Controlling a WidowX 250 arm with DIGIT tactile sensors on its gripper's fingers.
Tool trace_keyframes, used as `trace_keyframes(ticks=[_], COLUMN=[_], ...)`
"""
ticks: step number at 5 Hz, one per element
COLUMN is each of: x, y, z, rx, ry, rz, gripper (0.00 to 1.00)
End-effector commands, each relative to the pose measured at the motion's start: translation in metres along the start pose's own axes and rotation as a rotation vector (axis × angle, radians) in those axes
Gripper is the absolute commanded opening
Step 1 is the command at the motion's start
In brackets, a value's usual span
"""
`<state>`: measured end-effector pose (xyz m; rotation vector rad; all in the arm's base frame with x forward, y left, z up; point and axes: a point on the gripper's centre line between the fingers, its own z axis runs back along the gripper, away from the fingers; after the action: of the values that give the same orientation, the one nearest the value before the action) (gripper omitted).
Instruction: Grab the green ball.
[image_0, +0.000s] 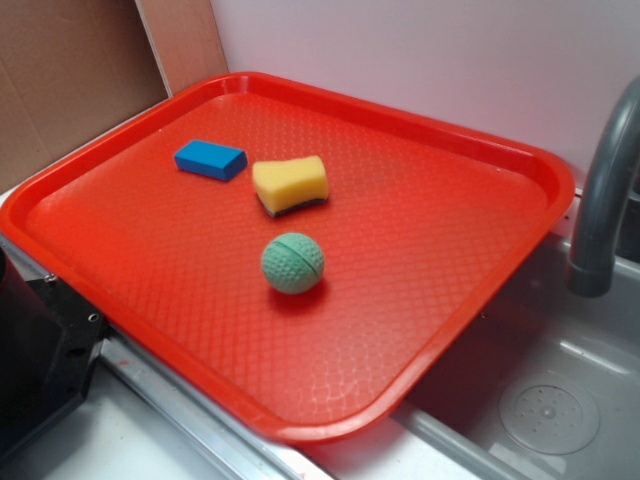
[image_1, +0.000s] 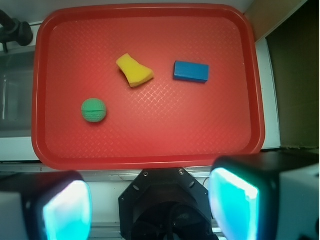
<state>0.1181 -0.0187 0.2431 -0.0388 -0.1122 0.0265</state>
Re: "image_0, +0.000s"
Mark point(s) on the grey toy faucet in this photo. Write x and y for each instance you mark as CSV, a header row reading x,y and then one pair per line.
x,y
607,223

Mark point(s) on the brown cardboard panel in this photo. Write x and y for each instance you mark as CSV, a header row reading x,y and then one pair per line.
x,y
72,70

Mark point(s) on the grey plastic sink basin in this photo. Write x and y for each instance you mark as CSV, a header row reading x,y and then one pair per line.
x,y
543,384

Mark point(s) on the blue rectangular block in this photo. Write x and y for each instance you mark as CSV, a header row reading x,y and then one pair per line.
x,y
211,160

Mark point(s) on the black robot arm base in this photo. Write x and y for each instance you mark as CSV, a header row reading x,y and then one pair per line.
x,y
50,339

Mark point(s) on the yellow sponge with dark pad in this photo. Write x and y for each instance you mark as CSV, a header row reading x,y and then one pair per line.
x,y
286,185

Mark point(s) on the red plastic tray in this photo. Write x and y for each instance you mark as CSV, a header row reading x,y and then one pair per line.
x,y
424,222

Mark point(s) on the green dimpled ball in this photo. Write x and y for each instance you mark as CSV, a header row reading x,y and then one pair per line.
x,y
293,263

